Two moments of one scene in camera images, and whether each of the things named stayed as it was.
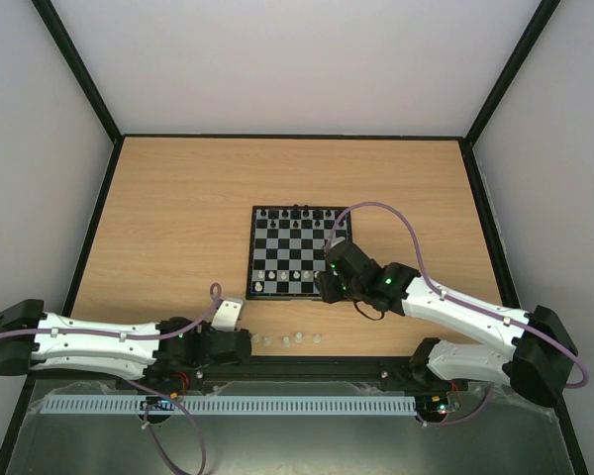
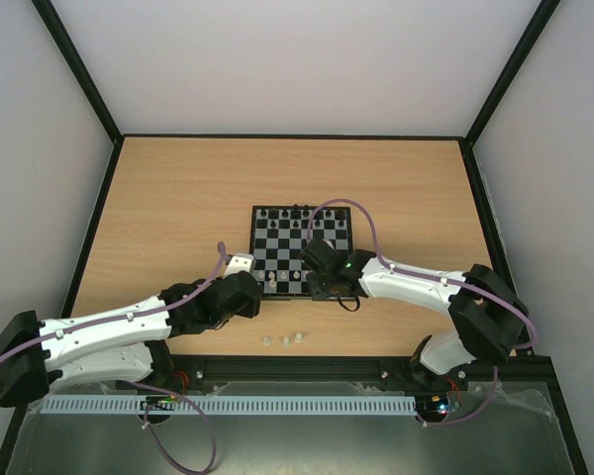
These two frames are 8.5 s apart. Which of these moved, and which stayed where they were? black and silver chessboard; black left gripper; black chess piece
Moved: black left gripper
Stayed: black and silver chessboard; black chess piece
